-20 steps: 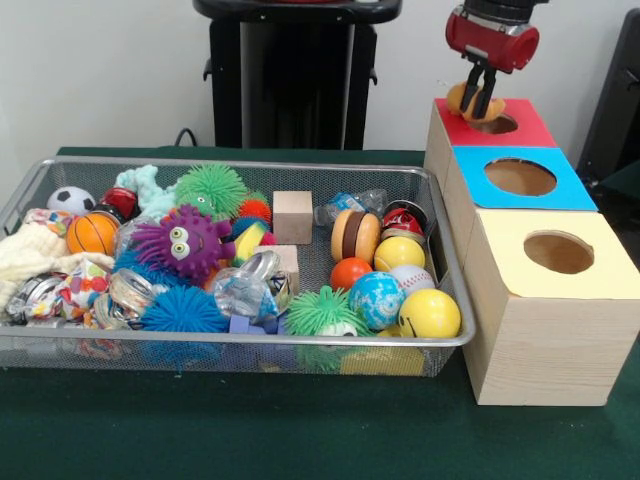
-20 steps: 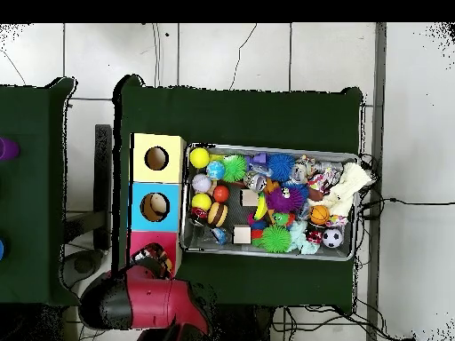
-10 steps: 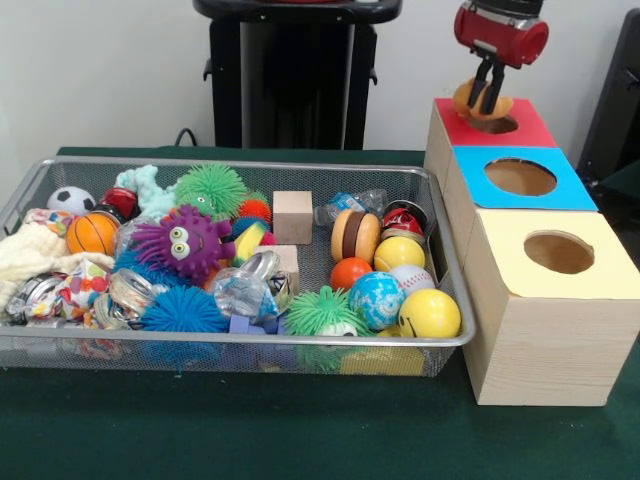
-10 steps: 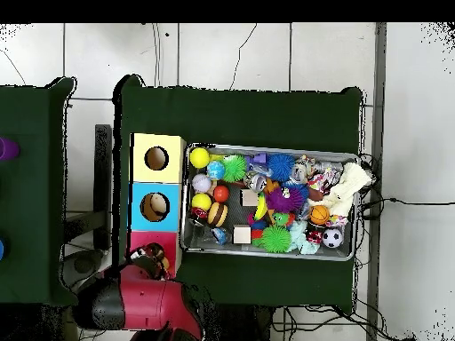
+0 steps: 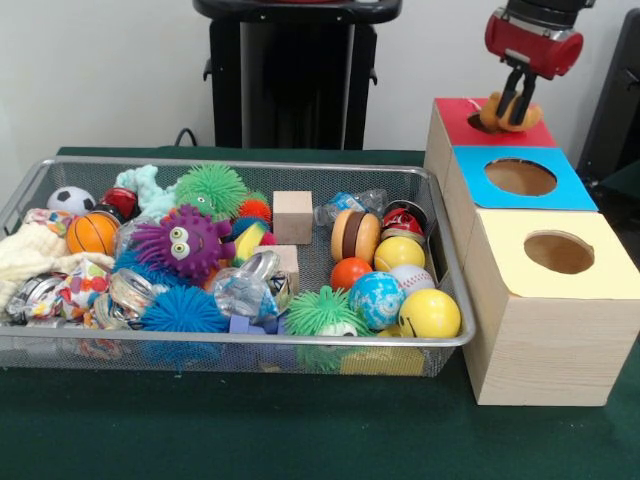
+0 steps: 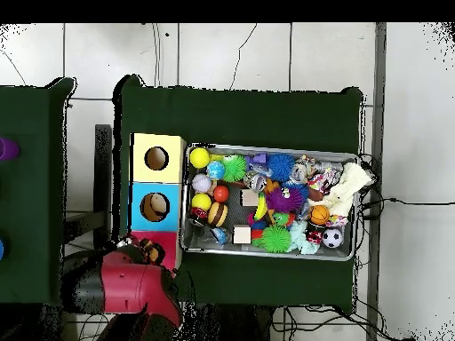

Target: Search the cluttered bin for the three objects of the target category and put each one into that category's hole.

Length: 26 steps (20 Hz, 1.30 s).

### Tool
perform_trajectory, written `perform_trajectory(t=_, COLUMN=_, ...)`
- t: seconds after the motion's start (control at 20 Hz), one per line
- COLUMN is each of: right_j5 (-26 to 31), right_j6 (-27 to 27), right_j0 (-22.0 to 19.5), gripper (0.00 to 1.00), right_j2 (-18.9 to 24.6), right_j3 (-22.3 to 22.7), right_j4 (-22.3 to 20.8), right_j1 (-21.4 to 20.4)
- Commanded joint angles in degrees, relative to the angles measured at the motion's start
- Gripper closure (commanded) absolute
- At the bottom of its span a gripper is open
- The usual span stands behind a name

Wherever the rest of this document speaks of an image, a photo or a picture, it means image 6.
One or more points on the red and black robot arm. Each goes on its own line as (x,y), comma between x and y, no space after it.
(135,287)

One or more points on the beige rounded object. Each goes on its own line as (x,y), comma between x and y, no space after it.
(159,204)

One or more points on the dark green tablecloth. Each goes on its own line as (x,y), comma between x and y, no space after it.
(231,117)
(28,195)

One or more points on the plain orange ball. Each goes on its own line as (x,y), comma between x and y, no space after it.
(221,193)

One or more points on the globe print ball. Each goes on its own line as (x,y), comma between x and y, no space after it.
(215,170)

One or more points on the toy hamburger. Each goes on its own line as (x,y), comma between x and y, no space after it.
(217,214)

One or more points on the orange toy basketball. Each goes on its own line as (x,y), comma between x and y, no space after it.
(320,215)

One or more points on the white toy baseball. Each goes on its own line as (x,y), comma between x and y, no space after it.
(201,183)

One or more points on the yellow ball with seam lines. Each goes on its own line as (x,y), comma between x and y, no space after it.
(201,201)

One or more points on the black upright panel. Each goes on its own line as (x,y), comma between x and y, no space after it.
(103,177)

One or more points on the purple spiky rubber toy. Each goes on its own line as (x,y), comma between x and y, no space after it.
(284,199)

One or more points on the plain yellow ball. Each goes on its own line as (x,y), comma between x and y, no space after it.
(199,157)

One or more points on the wooden box with three holes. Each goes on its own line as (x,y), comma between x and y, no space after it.
(138,213)

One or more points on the purple cup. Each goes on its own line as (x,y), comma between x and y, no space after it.
(7,149)

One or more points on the plain wooden cube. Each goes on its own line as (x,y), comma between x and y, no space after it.
(250,198)
(242,234)

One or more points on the blue round object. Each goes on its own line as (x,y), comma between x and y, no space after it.
(1,248)

